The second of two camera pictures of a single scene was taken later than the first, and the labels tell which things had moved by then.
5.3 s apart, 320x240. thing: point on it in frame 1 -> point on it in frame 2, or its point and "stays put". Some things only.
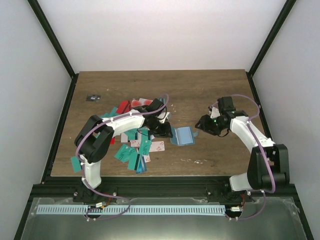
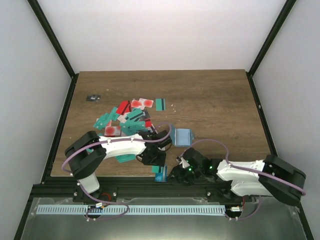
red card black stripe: (124, 107) stays put
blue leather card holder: (182, 136) stays put
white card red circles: (141, 102) stays put
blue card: (141, 168) -> (162, 176)
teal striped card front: (133, 159) -> (157, 169)
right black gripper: (204, 126) -> (179, 175)
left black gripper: (163, 133) -> (160, 161)
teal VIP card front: (123, 153) stays put
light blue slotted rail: (131, 209) stays put
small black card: (94, 98) stays put
